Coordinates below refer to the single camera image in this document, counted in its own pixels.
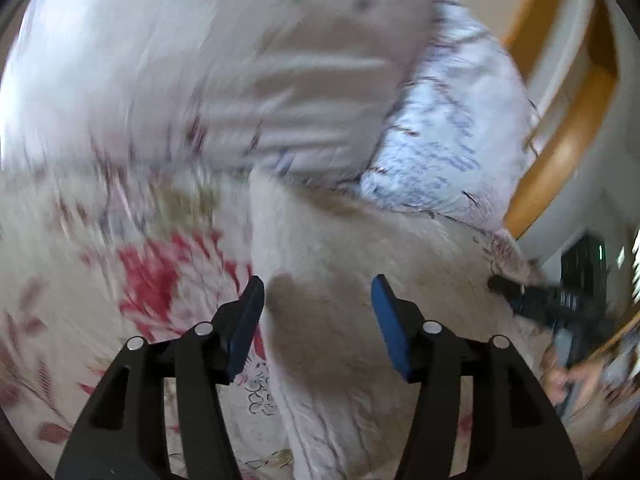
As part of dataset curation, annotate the person's right hand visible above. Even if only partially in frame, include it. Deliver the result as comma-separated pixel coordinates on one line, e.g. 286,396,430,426
542,347,608,403

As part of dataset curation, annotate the beige cable knit sweater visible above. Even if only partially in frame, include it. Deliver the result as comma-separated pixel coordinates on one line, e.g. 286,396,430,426
247,164,557,480

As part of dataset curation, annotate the wooden headboard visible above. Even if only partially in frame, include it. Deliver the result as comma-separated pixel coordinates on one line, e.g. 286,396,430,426
499,0,632,242

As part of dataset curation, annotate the floral quilted bedspread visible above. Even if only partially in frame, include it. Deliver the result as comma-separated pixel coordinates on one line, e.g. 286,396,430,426
0,157,576,480

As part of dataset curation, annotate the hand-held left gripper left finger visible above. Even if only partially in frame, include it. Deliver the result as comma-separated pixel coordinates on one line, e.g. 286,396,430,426
55,275,266,480

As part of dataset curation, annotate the blue floral pillow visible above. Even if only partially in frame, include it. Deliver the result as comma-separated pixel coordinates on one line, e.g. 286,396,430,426
359,0,542,235

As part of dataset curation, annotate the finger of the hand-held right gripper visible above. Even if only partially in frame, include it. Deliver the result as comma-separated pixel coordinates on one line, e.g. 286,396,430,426
487,275,553,322

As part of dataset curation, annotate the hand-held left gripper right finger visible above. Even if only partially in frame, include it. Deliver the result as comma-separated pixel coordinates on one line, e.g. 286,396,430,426
370,274,584,480

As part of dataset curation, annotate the white lilac floral pillow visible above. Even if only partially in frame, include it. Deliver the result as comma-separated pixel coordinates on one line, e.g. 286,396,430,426
0,0,443,187

